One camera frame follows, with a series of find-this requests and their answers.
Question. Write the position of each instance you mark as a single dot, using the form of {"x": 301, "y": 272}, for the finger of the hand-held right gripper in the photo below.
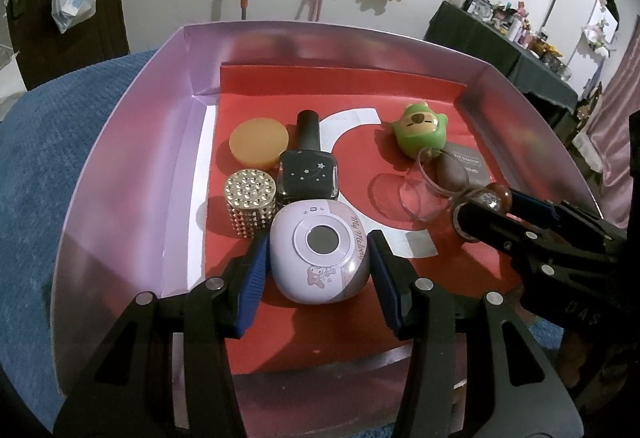
{"x": 500, "y": 230}
{"x": 535, "y": 205}

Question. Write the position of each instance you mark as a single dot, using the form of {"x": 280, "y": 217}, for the clear brown glitter ball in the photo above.
{"x": 487, "y": 198}

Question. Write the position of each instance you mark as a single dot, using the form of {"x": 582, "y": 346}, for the dark green nail polish bottle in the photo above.
{"x": 307, "y": 173}

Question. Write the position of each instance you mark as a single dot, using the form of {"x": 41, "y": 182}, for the green squishy animal toy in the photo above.
{"x": 419, "y": 130}

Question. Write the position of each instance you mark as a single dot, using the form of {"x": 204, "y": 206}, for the orange round soap disc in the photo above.
{"x": 259, "y": 140}

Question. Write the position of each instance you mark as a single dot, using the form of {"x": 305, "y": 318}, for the purple cardboard box red lining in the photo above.
{"x": 350, "y": 68}

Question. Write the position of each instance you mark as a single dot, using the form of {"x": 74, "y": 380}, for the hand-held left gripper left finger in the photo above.
{"x": 250, "y": 280}

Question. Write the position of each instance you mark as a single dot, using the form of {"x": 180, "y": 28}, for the row of cosmetic bottles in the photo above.
{"x": 520, "y": 28}

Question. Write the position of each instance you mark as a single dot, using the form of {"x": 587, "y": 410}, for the small grey-beige case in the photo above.
{"x": 467, "y": 160}

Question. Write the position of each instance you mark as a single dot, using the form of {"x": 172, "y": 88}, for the table with dark cloth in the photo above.
{"x": 530, "y": 68}

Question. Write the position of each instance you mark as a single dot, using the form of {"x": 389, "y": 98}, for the dark wooden door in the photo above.
{"x": 30, "y": 18}

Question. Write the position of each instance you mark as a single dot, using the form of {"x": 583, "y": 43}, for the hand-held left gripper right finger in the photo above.
{"x": 385, "y": 283}

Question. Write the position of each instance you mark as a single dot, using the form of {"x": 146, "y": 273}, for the pink curtain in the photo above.
{"x": 617, "y": 118}

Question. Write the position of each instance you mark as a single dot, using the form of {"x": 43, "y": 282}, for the lilac rounded compact device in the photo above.
{"x": 320, "y": 250}

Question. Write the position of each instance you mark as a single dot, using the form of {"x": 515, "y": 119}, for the silver studded cylinder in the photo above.
{"x": 249, "y": 200}

